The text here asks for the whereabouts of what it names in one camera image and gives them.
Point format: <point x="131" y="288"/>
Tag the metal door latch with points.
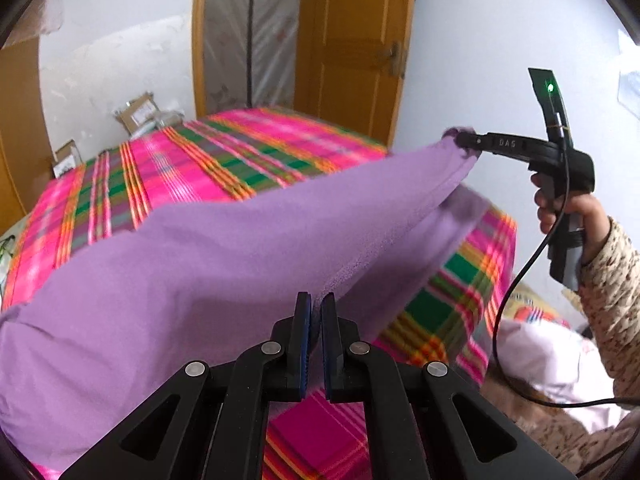
<point x="396" y="60"/>

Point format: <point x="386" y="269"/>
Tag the brown cardboard box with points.
<point x="135" y="112"/>

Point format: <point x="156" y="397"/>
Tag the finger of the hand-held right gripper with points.
<point x="475" y="142"/>

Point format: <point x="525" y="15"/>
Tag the wooden door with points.
<point x="355" y="35"/>

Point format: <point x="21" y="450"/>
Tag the wooden door frame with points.
<point x="200" y="35"/>

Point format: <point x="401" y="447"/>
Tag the pink plaid bed sheet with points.
<point x="200" y="160"/>

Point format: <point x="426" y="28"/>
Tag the purple fleece cloth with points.
<point x="200" y="285"/>

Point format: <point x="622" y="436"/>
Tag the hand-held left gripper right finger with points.
<point x="327" y="345"/>

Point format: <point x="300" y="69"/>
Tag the person's right hand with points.
<point x="592" y="215"/>

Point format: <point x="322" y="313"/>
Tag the person's right forearm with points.
<point x="615" y="300"/>

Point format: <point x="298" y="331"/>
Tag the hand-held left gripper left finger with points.
<point x="303" y="345"/>

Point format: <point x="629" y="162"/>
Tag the person's floral garment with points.
<point x="575" y="450"/>

